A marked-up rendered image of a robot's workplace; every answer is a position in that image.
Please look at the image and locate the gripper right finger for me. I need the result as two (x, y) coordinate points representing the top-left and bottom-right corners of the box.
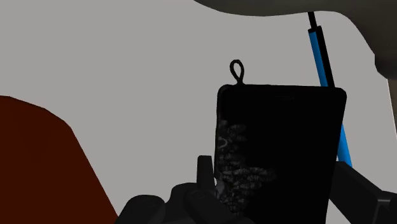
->
(328, 161), (397, 224)

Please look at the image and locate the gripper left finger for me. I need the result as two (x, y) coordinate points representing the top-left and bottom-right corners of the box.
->
(115, 155), (256, 224)

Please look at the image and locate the black phone with loop strap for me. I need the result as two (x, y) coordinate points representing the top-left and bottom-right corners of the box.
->
(214, 59), (347, 224)

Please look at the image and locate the blue and black pen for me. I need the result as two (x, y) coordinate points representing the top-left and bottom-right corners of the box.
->
(307, 11), (353, 168)

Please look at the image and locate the dark red robot stand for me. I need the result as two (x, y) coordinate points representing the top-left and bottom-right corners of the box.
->
(0, 95), (119, 224)

